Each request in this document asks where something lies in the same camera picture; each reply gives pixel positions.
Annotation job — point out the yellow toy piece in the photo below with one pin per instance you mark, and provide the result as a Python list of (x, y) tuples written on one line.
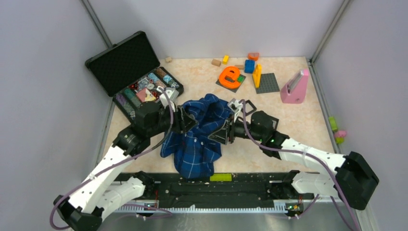
[(256, 75)]

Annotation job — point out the black square frame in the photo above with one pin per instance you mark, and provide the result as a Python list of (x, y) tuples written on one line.
[(250, 108)]

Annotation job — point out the blue lego brick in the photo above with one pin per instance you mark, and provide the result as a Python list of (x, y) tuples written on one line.
[(249, 66)]

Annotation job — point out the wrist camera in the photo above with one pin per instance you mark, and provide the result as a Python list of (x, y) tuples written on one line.
[(168, 97), (236, 107)]

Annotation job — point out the pink wedge stand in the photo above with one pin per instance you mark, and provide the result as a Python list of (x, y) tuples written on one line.
[(294, 91)]

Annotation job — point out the green lego brick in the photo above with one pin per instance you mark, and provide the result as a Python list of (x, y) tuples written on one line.
[(241, 78)]

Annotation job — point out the wooden block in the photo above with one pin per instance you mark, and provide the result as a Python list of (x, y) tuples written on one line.
[(216, 62)]

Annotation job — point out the black poker chip case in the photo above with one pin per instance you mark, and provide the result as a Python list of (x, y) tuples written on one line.
[(130, 73)]

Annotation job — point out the green pink toy outside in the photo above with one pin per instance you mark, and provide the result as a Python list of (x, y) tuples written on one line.
[(339, 135)]

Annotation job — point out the orange cup toy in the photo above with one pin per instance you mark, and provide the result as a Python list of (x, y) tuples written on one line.
[(253, 56)]

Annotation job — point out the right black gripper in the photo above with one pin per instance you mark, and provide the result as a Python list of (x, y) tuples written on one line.
[(221, 135)]

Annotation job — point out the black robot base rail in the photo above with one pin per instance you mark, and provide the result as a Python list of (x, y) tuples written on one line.
[(246, 193)]

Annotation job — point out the lime green brick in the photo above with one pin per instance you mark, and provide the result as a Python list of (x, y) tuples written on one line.
[(221, 177)]

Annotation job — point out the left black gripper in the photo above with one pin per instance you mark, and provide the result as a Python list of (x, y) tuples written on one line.
[(183, 122)]

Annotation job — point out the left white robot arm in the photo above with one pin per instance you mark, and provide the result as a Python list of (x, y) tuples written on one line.
[(86, 206)]

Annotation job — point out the small yellow block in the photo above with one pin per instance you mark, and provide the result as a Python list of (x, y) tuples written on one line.
[(225, 59)]

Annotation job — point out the grey lego baseplate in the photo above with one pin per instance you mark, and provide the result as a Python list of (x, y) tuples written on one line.
[(268, 84)]

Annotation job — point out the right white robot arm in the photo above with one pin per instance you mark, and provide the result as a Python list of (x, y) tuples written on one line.
[(348, 176)]

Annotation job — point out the orange letter e toy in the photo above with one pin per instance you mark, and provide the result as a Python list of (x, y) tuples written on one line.
[(228, 77)]

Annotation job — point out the blue plaid shirt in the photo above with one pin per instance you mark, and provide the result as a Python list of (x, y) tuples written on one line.
[(193, 153)]

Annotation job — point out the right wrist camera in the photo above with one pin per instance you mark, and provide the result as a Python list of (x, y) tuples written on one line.
[(236, 107)]

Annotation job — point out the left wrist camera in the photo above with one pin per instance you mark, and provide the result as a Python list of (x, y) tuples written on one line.
[(168, 97)]

